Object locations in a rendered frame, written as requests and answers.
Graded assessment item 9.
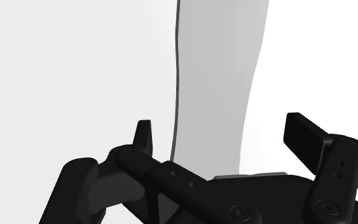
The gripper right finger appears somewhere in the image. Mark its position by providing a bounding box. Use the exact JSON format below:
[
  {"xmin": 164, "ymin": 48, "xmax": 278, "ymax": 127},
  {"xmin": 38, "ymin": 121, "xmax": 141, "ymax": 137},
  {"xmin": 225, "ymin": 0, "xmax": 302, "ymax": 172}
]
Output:
[{"xmin": 282, "ymin": 112, "xmax": 358, "ymax": 224}]

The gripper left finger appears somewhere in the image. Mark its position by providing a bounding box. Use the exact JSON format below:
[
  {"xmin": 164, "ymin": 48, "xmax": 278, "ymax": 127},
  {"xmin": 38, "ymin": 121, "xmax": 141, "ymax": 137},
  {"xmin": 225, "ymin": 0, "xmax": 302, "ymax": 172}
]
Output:
[{"xmin": 38, "ymin": 119, "xmax": 261, "ymax": 224}]

